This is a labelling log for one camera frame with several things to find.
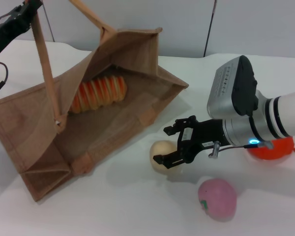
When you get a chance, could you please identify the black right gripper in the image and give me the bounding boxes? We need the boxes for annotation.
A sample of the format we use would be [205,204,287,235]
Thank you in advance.
[153,114,229,171]

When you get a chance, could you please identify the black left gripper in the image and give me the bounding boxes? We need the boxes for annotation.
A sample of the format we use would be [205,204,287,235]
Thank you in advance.
[0,0,44,62]

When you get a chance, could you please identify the beige round fruit toy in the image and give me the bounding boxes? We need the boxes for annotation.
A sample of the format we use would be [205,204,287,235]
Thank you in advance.
[149,140,185,176]

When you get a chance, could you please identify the brown woven handbag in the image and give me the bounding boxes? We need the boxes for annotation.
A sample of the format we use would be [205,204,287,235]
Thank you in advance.
[0,0,189,203]

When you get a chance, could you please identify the orange striped bread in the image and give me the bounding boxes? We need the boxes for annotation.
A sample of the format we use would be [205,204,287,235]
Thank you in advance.
[70,75,127,115]

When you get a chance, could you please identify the pink peach toy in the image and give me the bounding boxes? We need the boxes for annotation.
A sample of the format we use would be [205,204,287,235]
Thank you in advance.
[198,178,237,223]

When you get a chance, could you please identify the orange fruit toy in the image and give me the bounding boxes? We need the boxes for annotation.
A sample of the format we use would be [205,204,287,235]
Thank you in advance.
[247,136,295,161]

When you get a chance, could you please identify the right arm cable with plug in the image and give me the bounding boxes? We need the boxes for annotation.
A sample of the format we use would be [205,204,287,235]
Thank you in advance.
[208,141,252,158]

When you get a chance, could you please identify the grey black wrist camera box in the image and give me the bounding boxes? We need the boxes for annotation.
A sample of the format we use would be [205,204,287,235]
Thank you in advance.
[206,55,260,119]

